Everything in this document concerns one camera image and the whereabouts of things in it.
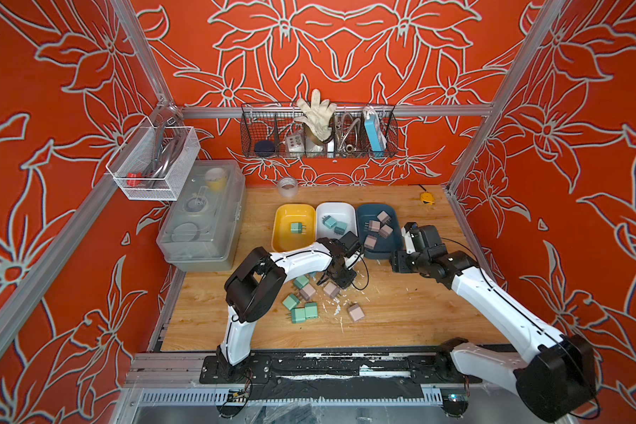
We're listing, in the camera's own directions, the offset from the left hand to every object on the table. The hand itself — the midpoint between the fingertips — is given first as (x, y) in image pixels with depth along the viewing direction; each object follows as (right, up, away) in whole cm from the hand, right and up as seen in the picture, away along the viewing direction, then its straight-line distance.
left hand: (347, 278), depth 90 cm
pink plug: (+12, +17, +14) cm, 25 cm away
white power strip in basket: (-19, +48, +4) cm, 52 cm away
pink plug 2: (+17, +21, +16) cm, 31 cm away
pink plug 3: (+17, +15, +13) cm, 26 cm away
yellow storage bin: (-24, +12, +11) cm, 29 cm away
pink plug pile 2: (-6, -3, -3) cm, 7 cm away
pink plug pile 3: (-14, -4, -4) cm, 15 cm away
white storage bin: (-3, +20, +18) cm, 27 cm away
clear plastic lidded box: (-48, +17, -5) cm, 51 cm away
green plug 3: (-13, -9, -6) cm, 17 cm away
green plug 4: (-19, -6, -6) cm, 21 cm away
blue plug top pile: (-6, +19, +16) cm, 26 cm away
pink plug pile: (+10, +11, +8) cm, 17 cm away
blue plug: (-1, +17, +14) cm, 22 cm away
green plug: (-18, +17, +12) cm, 28 cm away
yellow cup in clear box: (-50, +36, +11) cm, 63 cm away
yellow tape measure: (+38, +29, +24) cm, 54 cm away
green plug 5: (-16, -1, -2) cm, 16 cm away
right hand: (+14, +9, -8) cm, 18 cm away
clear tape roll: (-24, +35, +30) cm, 52 cm away
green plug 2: (-17, -10, -8) cm, 21 cm away
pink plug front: (+2, -9, -8) cm, 12 cm away
